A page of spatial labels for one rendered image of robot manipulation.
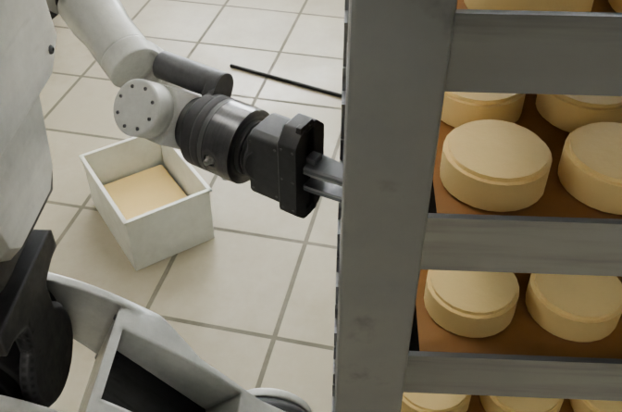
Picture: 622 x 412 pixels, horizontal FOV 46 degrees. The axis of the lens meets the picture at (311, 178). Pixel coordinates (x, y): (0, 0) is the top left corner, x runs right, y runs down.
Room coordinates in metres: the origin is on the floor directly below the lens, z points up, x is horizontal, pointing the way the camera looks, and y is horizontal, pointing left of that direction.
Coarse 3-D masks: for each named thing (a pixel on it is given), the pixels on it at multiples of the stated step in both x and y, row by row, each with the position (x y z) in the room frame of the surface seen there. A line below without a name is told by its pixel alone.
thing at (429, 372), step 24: (408, 360) 0.22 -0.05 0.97; (432, 360) 0.22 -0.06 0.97; (456, 360) 0.22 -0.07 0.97; (480, 360) 0.21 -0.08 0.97; (504, 360) 0.21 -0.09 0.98; (528, 360) 0.21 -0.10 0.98; (552, 360) 0.21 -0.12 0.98; (576, 360) 0.21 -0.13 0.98; (600, 360) 0.21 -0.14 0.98; (408, 384) 0.22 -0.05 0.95; (432, 384) 0.22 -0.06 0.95; (456, 384) 0.22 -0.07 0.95; (480, 384) 0.21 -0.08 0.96; (504, 384) 0.21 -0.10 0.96; (528, 384) 0.21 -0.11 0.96; (552, 384) 0.21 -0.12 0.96; (576, 384) 0.21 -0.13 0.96; (600, 384) 0.21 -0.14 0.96
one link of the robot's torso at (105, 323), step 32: (64, 288) 0.51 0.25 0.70; (96, 288) 0.51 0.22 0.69; (96, 320) 0.51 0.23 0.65; (128, 320) 0.49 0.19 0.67; (160, 320) 0.51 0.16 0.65; (96, 352) 0.51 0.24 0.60; (128, 352) 0.48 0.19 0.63; (160, 352) 0.48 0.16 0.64; (192, 352) 0.49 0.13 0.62; (96, 384) 0.41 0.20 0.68; (128, 384) 0.45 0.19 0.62; (160, 384) 0.47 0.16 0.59; (192, 384) 0.48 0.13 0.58; (224, 384) 0.47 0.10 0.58
